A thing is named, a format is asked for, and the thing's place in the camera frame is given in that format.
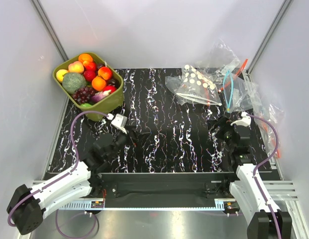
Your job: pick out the red strawberry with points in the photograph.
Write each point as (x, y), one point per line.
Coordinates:
(89, 75)

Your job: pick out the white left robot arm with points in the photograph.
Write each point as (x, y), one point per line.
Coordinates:
(29, 206)

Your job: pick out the yellow lemon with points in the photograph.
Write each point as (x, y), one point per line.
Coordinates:
(60, 75)

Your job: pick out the green vegetable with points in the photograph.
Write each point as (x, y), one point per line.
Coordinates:
(85, 105)

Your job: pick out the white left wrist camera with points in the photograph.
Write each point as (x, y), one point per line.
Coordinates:
(118, 121)

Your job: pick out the purple onion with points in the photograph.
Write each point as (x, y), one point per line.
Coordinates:
(100, 96)

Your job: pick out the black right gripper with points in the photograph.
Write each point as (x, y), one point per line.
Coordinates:
(224, 123)

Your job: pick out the orange at bin back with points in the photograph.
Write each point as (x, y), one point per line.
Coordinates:
(85, 57)

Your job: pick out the dotted clear zip bag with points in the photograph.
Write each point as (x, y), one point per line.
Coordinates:
(193, 86)

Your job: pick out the pink yellow peach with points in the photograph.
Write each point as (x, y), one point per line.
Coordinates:
(76, 67)

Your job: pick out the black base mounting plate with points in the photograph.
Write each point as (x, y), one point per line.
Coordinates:
(202, 185)

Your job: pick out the red orange fruit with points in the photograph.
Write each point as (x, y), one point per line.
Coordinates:
(90, 66)

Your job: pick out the black marbled table mat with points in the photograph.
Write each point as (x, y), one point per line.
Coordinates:
(179, 140)

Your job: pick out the green broccoli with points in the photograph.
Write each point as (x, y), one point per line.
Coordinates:
(73, 81)

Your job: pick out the crumpled clear bag pile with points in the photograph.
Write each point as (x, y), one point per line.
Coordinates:
(221, 58)

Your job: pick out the orange tangerine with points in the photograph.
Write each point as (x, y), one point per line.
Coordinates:
(98, 83)

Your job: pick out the red apple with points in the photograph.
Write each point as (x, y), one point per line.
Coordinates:
(109, 89)

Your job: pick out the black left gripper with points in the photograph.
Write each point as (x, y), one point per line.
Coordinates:
(139, 141)

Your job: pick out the olive green plastic bin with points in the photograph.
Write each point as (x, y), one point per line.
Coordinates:
(106, 105)

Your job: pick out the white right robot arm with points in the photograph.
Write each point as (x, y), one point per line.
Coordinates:
(264, 217)

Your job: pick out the blue zipper clear bag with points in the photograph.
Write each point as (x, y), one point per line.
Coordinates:
(239, 95)

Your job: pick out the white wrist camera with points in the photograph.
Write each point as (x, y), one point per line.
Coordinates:
(245, 120)
(118, 121)

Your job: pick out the dark plum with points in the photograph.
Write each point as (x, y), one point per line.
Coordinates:
(113, 82)

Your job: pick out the dark purple grape bunch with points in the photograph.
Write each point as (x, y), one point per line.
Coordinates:
(83, 95)

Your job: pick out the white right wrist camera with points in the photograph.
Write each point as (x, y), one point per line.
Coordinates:
(245, 120)

